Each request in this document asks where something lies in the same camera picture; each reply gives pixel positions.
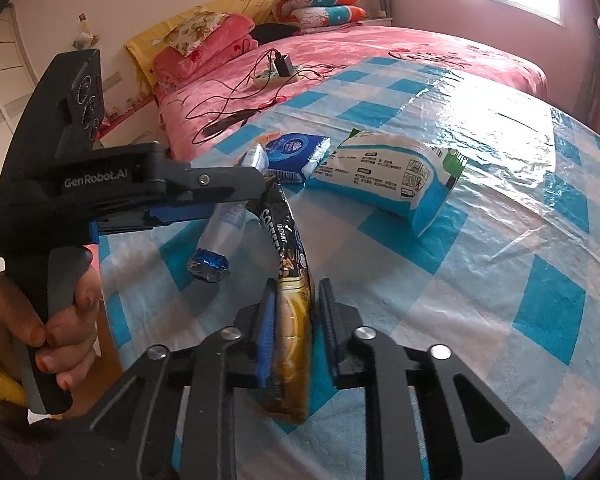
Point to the black elongated device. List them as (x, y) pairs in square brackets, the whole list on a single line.
[(225, 122)]

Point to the crushed clear plastic bottle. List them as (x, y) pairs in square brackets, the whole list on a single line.
[(225, 230)]

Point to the black cloth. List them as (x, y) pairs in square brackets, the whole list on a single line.
[(275, 31)]

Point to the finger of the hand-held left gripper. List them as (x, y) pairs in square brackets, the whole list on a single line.
[(180, 214), (220, 182)]

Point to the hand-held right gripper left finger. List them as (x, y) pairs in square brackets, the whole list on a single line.
[(266, 330)]

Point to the floral pillow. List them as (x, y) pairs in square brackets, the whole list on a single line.
[(197, 30)]

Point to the folded pink blanket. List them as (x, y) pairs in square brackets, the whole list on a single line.
[(215, 47)]

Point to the small white bedside table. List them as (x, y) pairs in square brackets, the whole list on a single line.
[(379, 22)]

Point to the black charger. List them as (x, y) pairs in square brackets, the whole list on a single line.
[(284, 64)]

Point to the white power strip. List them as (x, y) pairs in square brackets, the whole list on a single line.
[(265, 79)]

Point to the blue tissue packet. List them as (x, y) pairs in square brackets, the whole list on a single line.
[(295, 152)]

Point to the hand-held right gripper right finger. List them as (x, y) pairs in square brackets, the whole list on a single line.
[(330, 330)]

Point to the person's left hand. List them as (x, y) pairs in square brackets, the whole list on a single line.
[(75, 340)]

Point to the orange packet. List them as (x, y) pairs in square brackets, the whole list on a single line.
[(270, 138)]

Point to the large white tissue pack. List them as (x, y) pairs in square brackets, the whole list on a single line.
[(380, 175)]

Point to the yellow headboard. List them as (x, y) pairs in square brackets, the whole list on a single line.
[(215, 7)]

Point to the bed with pink sheet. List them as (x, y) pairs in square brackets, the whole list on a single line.
[(360, 45)]

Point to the small silver packet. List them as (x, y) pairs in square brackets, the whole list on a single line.
[(255, 157)]

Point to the black yellow coffee packet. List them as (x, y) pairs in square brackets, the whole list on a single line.
[(292, 320)]

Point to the person's dark clothing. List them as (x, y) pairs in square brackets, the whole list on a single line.
[(55, 452)]

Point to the hanging wall ornament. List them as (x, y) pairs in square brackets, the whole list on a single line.
[(85, 35)]

